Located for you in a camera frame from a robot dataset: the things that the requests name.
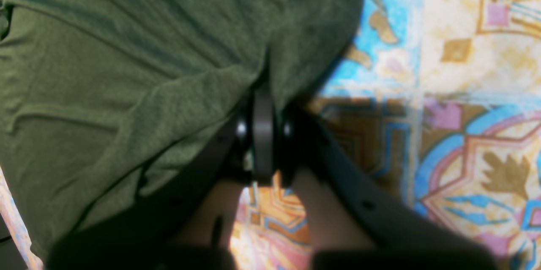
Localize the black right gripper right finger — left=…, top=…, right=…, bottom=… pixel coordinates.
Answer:
left=280, top=104, right=498, bottom=270

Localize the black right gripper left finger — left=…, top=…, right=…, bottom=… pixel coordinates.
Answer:
left=46, top=89, right=278, bottom=270

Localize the dark green long-sleeve shirt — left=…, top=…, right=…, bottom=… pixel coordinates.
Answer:
left=1, top=0, right=362, bottom=260

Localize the patterned colourful tablecloth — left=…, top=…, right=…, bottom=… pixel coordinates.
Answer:
left=10, top=0, right=540, bottom=270

